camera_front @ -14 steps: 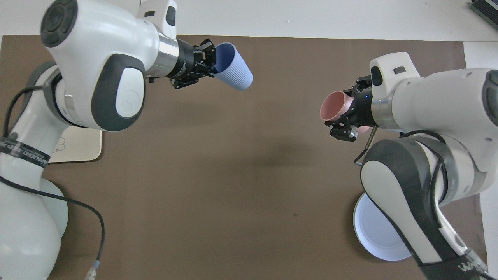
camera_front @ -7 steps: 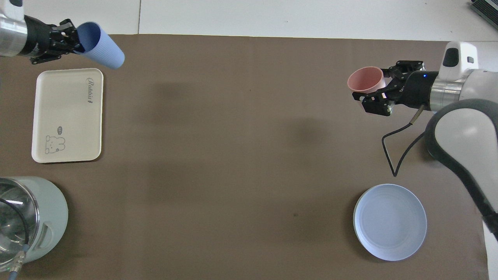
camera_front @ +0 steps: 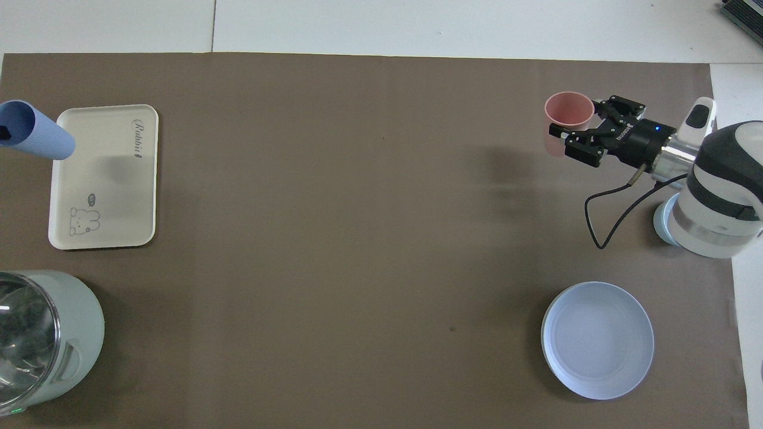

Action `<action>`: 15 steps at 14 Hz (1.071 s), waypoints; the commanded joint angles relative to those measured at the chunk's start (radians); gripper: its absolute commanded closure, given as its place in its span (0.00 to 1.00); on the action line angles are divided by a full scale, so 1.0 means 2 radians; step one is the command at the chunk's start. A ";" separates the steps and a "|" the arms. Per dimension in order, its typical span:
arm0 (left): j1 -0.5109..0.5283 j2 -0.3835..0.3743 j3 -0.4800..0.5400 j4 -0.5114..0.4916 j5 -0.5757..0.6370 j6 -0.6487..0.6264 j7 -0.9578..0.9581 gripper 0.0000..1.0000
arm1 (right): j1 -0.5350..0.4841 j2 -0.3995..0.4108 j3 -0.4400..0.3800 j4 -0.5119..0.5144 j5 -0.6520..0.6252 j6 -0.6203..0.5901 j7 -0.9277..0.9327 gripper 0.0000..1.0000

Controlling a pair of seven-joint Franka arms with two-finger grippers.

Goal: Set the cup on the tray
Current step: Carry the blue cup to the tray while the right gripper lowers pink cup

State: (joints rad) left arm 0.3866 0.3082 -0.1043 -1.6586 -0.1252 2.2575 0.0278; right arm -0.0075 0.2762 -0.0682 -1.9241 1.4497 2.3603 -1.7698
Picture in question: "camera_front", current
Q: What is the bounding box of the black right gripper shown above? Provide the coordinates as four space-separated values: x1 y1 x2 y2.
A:
548 94 678 172

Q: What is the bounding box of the blue ribbed cup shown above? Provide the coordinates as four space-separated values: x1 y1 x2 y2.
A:
0 100 77 161

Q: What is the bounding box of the pink cup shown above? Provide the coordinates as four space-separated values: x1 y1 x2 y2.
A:
544 91 596 159

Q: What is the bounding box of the cream rabbit print tray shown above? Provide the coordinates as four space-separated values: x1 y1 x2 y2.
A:
48 104 159 250

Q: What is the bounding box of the light blue bowl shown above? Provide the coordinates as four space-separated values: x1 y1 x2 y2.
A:
653 194 685 247

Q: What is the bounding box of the grey ribbed device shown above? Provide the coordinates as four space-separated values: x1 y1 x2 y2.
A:
718 0 763 46

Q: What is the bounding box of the green electric cooking pot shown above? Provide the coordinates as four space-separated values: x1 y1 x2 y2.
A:
0 270 106 416

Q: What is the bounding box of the pale blue plate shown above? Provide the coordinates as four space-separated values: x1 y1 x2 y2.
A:
541 281 655 400

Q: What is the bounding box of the brown paper table mat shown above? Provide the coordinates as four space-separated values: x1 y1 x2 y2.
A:
0 52 750 429

